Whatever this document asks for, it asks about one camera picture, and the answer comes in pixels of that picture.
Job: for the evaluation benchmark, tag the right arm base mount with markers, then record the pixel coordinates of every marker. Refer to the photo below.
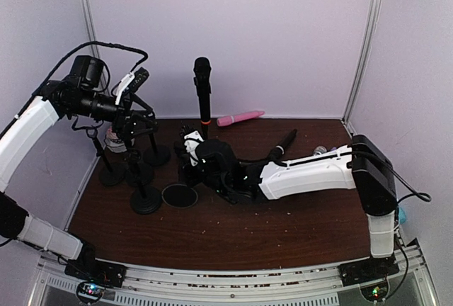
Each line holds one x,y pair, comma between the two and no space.
371,275

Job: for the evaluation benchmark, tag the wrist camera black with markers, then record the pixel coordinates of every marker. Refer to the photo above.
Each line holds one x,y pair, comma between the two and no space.
191,139
140,76

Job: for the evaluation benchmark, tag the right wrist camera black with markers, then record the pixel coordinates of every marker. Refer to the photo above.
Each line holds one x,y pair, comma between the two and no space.
191,139

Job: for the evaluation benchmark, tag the left aluminium corner post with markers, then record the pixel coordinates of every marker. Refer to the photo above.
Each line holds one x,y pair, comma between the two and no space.
88,20

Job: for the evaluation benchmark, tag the tape roll at back left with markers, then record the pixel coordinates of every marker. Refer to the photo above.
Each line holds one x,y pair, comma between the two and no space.
113,142

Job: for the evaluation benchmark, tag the front aluminium rail frame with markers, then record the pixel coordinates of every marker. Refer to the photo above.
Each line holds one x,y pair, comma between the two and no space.
307,285

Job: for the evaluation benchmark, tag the black stand of glitter mic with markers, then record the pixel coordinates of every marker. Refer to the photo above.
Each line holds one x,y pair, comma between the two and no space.
179,195

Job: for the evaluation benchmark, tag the glitter mic silver head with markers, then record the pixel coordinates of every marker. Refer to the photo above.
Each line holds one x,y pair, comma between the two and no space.
319,150

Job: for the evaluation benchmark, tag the black stand of purple mic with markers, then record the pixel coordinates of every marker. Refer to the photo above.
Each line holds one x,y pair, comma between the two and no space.
156,154

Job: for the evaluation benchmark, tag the right aluminium corner post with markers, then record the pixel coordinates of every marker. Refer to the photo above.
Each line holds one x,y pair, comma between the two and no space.
365,50

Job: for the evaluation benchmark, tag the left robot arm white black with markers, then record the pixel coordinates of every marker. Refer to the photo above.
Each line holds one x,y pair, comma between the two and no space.
75,95

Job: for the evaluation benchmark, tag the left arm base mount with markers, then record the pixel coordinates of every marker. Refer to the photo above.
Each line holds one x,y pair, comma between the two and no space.
96,279

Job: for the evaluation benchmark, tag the pink microphone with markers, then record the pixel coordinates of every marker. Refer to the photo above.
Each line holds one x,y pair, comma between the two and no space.
231,119

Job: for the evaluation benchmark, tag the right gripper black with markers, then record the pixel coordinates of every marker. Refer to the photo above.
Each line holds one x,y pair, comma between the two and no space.
185,171

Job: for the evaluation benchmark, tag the light blue microphone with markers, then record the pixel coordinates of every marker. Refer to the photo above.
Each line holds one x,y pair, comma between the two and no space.
402,218

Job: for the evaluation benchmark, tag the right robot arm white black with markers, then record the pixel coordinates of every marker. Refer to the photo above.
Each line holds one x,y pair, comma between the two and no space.
359,165

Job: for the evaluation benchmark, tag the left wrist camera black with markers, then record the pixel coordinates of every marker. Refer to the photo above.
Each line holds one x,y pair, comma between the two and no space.
140,76

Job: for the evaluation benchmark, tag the aluminium corner post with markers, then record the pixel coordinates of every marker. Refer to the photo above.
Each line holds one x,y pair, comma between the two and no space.
88,20
365,50

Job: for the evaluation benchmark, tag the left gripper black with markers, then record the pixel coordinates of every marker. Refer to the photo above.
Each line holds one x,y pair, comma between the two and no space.
124,127

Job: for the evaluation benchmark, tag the black stand of blue mic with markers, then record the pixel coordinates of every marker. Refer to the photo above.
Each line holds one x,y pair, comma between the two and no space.
145,199

